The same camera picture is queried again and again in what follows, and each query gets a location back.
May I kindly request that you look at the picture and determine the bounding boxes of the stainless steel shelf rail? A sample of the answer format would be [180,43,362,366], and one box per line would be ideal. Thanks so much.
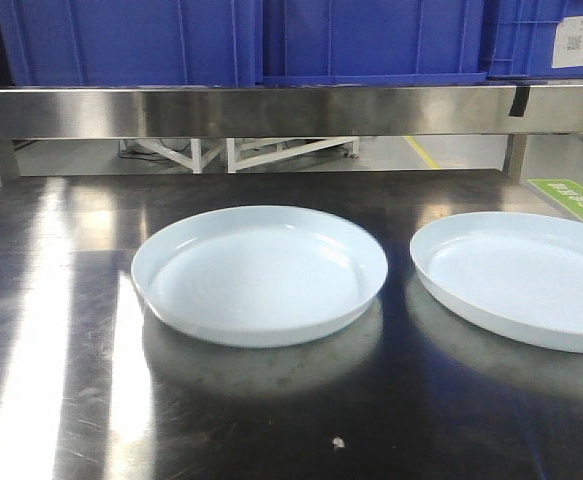
[0,81,583,140]

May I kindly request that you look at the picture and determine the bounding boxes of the white metal frame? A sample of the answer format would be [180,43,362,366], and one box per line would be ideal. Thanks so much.
[118,136,360,174]

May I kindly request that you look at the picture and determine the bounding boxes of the right steel shelf post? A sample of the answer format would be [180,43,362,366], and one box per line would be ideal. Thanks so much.
[502,134,528,183]

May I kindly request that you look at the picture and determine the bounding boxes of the small white crumb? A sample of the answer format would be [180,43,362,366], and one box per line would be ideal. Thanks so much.
[332,437,345,449]

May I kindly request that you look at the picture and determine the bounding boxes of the left steel shelf post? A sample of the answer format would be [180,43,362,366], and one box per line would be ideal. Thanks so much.
[0,140,21,185]

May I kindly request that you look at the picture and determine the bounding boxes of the white paper label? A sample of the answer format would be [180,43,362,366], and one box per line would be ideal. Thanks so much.
[551,16,583,68]

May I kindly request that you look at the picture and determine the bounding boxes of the blue plastic crate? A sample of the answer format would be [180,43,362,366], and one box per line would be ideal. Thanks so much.
[0,1,263,88]
[262,1,486,86]
[480,1,583,80]

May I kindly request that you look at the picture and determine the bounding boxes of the black tape strip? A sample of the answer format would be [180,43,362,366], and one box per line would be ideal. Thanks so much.
[508,85,531,118]

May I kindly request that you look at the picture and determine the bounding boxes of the light blue plate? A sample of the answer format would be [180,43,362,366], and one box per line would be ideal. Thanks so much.
[410,212,583,353]
[131,205,388,348]

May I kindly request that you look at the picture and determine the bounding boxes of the middle blue plastic crate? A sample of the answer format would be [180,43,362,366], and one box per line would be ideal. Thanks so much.
[262,1,486,86]

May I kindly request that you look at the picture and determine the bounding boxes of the left blue plastic crate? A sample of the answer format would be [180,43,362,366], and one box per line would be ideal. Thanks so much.
[0,1,263,88]

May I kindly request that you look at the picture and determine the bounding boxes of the green floor sign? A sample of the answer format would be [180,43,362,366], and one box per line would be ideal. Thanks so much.
[527,178,583,221]

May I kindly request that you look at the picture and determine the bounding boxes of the steel shelf post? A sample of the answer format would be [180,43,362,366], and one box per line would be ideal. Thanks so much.
[502,134,528,183]
[0,140,21,185]

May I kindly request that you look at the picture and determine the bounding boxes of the right blue plastic crate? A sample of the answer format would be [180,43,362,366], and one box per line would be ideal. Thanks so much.
[480,1,583,80]

